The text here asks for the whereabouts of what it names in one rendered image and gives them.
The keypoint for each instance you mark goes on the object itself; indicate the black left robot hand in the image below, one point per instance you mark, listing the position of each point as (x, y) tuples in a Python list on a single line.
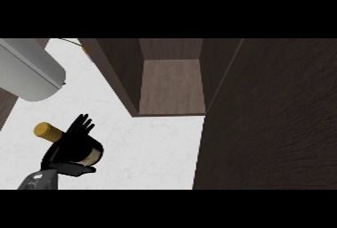
[(78, 124)]

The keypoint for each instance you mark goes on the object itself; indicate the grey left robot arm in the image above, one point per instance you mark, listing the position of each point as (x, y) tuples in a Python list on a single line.
[(41, 181)]

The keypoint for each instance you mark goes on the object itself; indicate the black wine bottle gold cap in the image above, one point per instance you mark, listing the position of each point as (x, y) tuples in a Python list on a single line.
[(47, 132)]

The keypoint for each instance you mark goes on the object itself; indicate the open brown wooden cabinet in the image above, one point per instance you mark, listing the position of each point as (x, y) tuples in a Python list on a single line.
[(170, 89)]

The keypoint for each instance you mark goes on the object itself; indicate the dark brown cabinet door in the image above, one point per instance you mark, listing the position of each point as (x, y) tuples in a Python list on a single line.
[(272, 118)]

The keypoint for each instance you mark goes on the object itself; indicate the orange and green object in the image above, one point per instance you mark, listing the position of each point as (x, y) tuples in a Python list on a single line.
[(84, 50)]

